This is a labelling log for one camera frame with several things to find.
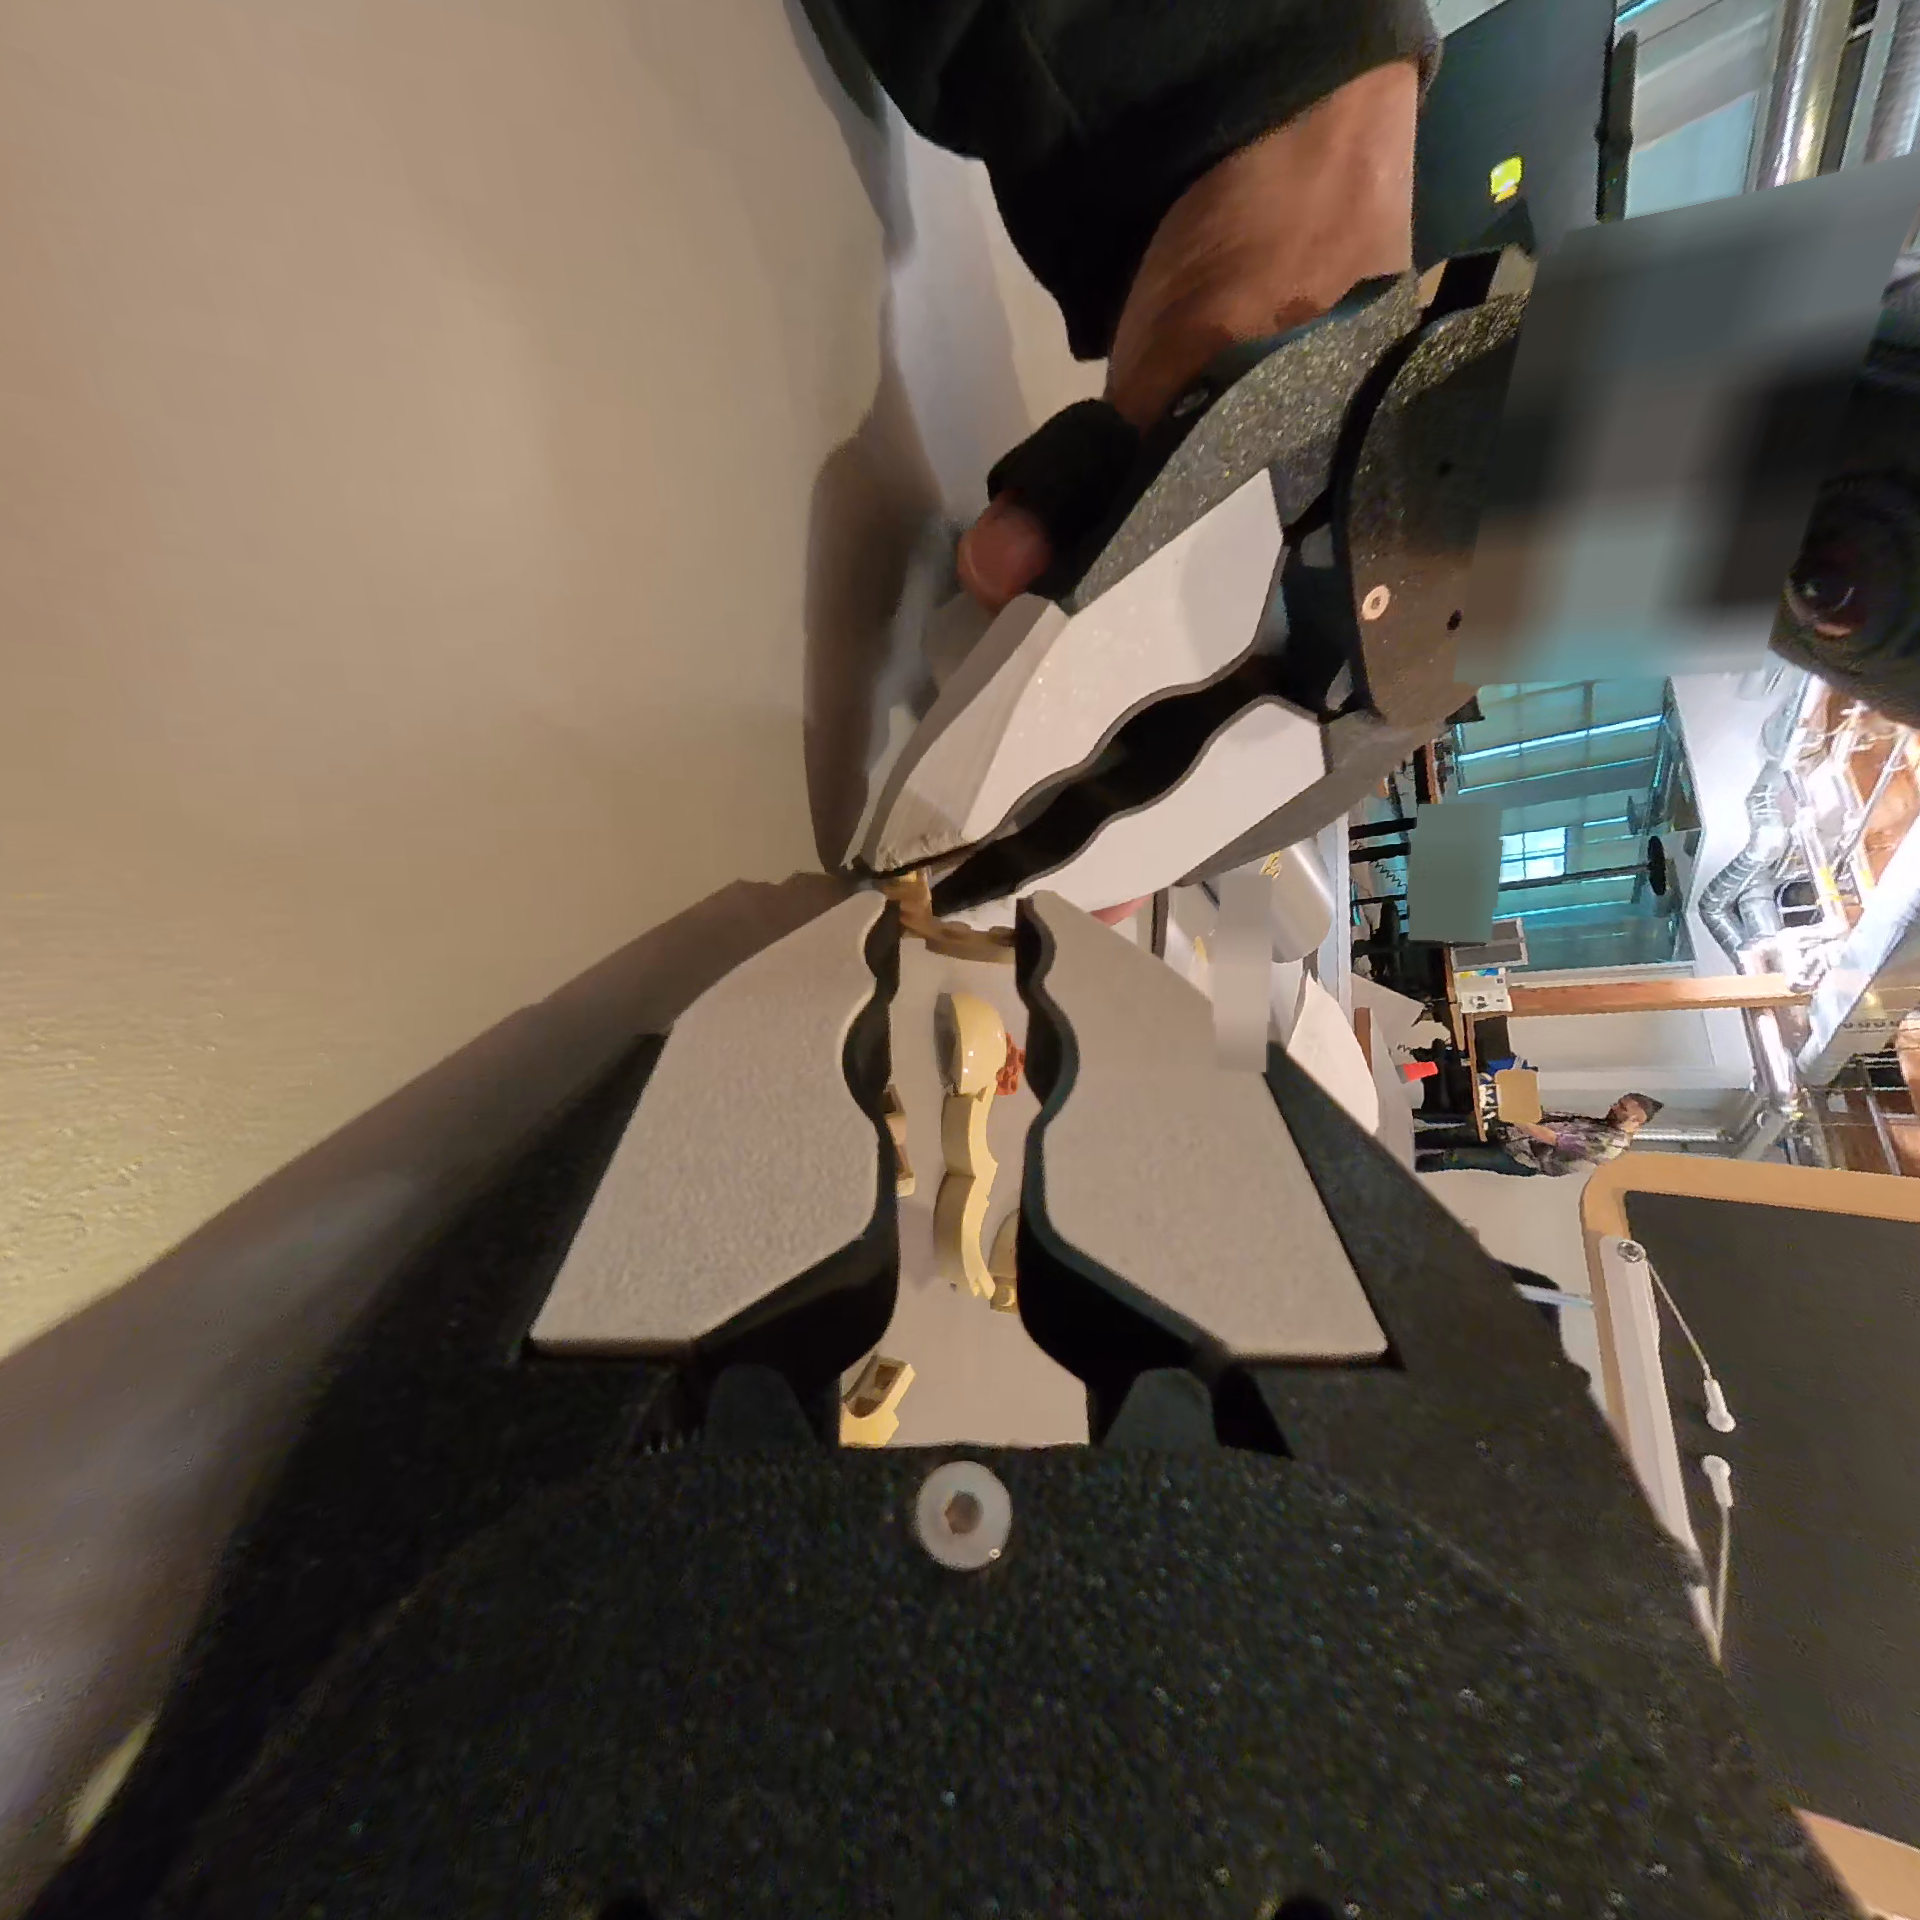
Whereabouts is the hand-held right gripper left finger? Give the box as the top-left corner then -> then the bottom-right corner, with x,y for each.
527,886 -> 904,1356

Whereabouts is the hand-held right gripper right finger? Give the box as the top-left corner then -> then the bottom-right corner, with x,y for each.
1010,892 -> 1392,1371

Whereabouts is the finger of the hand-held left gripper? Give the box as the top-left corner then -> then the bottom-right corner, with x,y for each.
934,661 -> 1339,921
846,456 -> 1299,883

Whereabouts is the tan curved plate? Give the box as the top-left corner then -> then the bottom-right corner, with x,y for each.
876,869 -> 1026,966

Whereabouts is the person's left forearm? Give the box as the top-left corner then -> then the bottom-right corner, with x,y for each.
803,0 -> 1446,363

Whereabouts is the grey desk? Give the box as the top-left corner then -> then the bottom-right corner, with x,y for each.
0,0 -> 1096,1920

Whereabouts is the person's left hand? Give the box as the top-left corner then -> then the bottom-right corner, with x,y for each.
957,61 -> 1424,609

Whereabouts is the tan quarter dome brick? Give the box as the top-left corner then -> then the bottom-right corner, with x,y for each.
934,995 -> 1010,1096

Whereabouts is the tan hollow corner brick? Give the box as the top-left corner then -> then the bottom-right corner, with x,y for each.
836,1353 -> 917,1452

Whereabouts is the black floor lamp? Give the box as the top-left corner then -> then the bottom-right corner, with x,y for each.
1349,831 -> 1676,906

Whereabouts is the large black monitor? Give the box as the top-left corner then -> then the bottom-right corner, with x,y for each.
1407,0 -> 1640,279

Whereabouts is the tan framed screen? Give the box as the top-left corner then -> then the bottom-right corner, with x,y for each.
1580,1151 -> 1920,1852

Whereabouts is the silver ventilation duct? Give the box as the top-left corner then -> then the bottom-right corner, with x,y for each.
1694,673 -> 1920,1082

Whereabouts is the white cable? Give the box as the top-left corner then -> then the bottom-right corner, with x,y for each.
1626,1245 -> 1744,1661

